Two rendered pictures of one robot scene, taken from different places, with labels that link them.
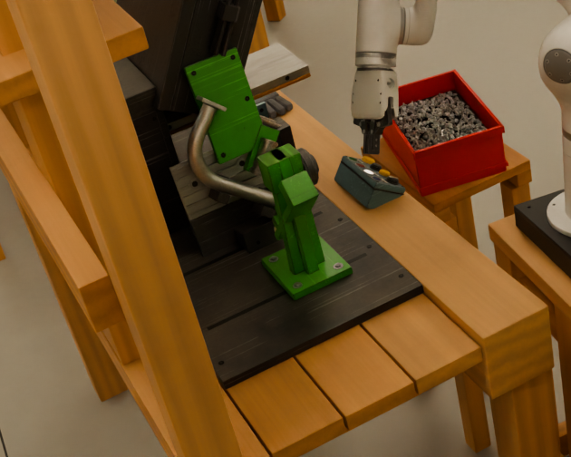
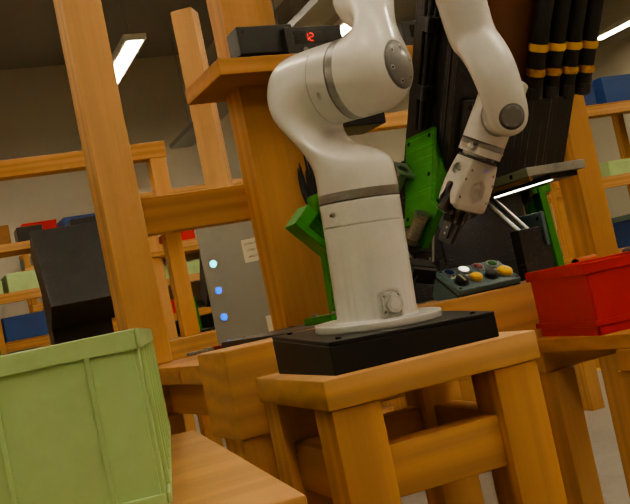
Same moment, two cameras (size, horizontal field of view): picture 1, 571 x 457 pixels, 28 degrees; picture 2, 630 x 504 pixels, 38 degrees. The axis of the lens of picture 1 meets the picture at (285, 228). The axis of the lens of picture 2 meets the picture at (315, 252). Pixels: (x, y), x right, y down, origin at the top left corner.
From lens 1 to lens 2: 2.73 m
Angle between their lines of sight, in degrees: 84
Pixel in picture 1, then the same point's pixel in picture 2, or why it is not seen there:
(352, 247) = not seen: hidden behind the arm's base
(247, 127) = (423, 200)
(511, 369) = (215, 410)
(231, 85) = (423, 159)
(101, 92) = (71, 62)
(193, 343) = (108, 247)
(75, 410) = not seen: outside the picture
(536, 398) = not seen: hidden behind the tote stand
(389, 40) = (473, 124)
